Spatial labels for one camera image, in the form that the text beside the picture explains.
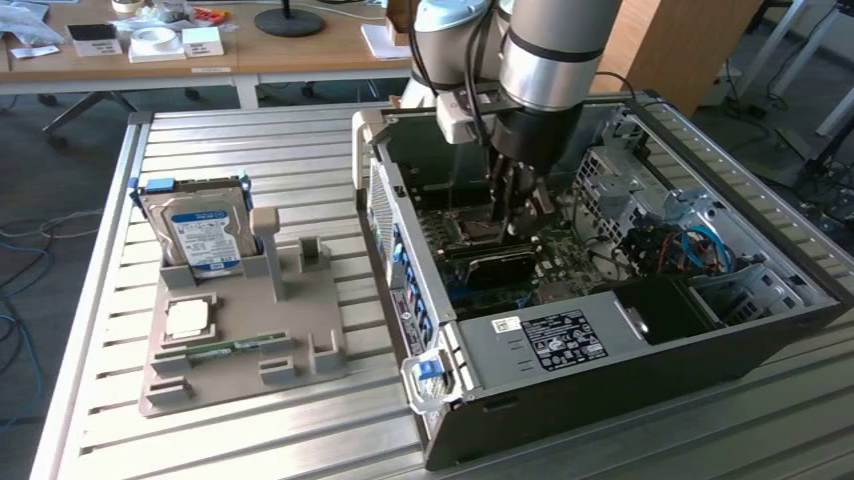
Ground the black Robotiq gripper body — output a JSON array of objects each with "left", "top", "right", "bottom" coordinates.
[{"left": 489, "top": 104, "right": 581, "bottom": 174}]

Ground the black graphics card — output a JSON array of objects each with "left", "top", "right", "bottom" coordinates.
[{"left": 460, "top": 247, "right": 536, "bottom": 294}]

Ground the CPU socket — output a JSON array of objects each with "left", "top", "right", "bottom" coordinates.
[{"left": 442, "top": 208, "right": 506, "bottom": 247}]

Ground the green motherboard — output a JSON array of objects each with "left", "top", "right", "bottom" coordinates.
[{"left": 412, "top": 189, "right": 635, "bottom": 314}]

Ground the grey power supply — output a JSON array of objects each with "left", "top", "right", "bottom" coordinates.
[{"left": 452, "top": 292, "right": 652, "bottom": 392}]

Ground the wooden cabinet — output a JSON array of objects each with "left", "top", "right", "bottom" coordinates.
[{"left": 591, "top": 0, "right": 765, "bottom": 116}]

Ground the black plastic shroud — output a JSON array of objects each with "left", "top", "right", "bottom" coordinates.
[{"left": 611, "top": 278, "right": 727, "bottom": 347}]

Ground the brown cardboard box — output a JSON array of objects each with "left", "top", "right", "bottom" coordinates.
[{"left": 382, "top": 0, "right": 420, "bottom": 47}]

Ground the silver metal disk bay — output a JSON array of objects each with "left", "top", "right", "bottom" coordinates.
[{"left": 685, "top": 262, "right": 812, "bottom": 329}]

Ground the open black PC case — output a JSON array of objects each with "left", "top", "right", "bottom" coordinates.
[{"left": 350, "top": 89, "right": 845, "bottom": 471}]

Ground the black round lamp base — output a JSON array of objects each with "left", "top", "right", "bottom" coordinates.
[{"left": 253, "top": 0, "right": 326, "bottom": 38}]

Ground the grey plastic parts rack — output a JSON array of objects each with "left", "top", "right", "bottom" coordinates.
[{"left": 137, "top": 207, "right": 352, "bottom": 419}]

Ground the hard disk with blue carrier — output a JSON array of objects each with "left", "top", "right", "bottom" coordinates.
[{"left": 129, "top": 172, "right": 260, "bottom": 280}]

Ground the green RAM stick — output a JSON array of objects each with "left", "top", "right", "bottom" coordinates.
[{"left": 156, "top": 333, "right": 288, "bottom": 359}]

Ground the plain white box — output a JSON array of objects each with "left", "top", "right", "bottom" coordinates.
[{"left": 180, "top": 26, "right": 225, "bottom": 59}]

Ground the silver CPU chip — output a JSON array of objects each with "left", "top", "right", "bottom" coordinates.
[{"left": 164, "top": 299, "right": 213, "bottom": 342}]

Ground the orange red small item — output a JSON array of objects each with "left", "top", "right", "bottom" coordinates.
[{"left": 190, "top": 6, "right": 233, "bottom": 27}]

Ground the flat white box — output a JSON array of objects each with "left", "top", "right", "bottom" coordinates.
[{"left": 126, "top": 37, "right": 189, "bottom": 64}]

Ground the white tape roll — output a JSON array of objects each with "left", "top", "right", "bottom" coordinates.
[{"left": 130, "top": 27, "right": 178, "bottom": 51}]

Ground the white box with black top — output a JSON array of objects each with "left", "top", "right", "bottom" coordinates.
[{"left": 65, "top": 23, "right": 124, "bottom": 58}]

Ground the white label card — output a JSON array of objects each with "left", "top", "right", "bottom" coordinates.
[{"left": 7, "top": 44, "right": 61, "bottom": 60}]

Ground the clear plastic bag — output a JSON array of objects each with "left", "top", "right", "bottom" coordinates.
[{"left": 0, "top": 2, "right": 65, "bottom": 47}]

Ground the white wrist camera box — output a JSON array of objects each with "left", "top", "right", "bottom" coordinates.
[{"left": 436, "top": 89, "right": 501, "bottom": 146}]

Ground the blue wire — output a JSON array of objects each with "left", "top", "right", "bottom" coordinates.
[{"left": 669, "top": 224, "right": 736, "bottom": 277}]

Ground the white table frame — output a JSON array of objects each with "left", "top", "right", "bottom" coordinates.
[{"left": 752, "top": 0, "right": 854, "bottom": 137}]

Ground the white floor cable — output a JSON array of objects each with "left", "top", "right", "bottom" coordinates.
[{"left": 0, "top": 208, "right": 106, "bottom": 242}]

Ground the blue floor cable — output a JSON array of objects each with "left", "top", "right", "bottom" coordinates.
[{"left": 0, "top": 239, "right": 49, "bottom": 431}]

